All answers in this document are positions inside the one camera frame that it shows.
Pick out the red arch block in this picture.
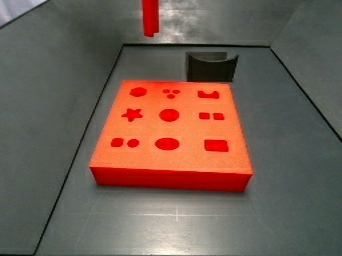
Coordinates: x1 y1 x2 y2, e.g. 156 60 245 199
141 0 159 37

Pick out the red shape sorter board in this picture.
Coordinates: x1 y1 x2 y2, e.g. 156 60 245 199
89 80 253 192

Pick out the black curved holder bracket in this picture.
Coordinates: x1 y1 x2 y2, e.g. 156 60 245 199
185 52 239 82

